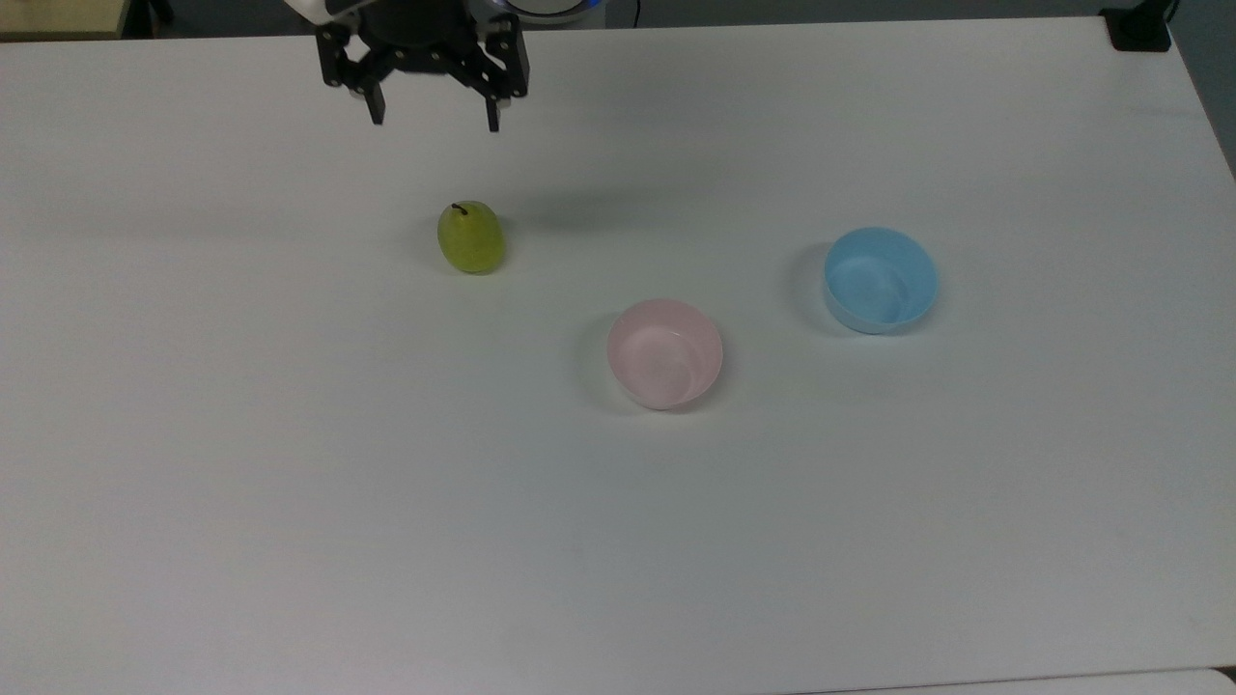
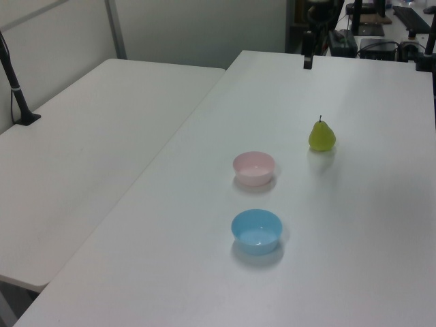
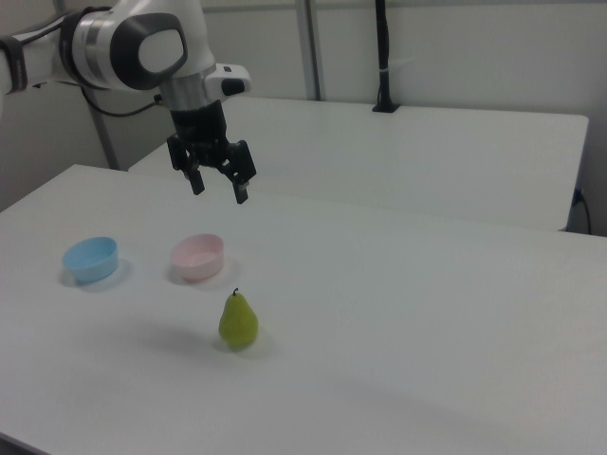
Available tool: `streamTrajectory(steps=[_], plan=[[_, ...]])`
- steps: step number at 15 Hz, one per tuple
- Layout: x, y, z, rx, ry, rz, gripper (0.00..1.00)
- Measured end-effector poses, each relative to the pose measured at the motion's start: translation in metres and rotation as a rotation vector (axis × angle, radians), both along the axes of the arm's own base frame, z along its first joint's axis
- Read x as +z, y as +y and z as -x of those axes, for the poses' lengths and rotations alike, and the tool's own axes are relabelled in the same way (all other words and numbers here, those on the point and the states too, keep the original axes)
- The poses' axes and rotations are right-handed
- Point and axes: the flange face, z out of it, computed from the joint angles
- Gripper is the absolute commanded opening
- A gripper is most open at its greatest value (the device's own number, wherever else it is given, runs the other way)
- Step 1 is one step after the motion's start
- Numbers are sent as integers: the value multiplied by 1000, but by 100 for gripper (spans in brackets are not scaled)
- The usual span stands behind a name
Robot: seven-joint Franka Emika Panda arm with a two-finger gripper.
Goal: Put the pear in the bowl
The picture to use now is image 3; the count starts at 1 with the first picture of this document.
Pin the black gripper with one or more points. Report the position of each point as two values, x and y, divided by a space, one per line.
199 125

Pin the green pear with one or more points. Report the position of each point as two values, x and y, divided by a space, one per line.
238 324

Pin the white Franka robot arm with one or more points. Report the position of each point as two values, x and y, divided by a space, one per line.
156 47

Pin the pink plastic bowl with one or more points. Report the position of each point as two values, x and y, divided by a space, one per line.
196 267

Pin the blue plastic bowl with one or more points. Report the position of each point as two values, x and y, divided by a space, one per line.
90 270

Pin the white table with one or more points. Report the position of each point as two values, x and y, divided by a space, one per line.
427 151

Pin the black pole with clamp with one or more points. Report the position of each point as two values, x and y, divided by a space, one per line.
382 47

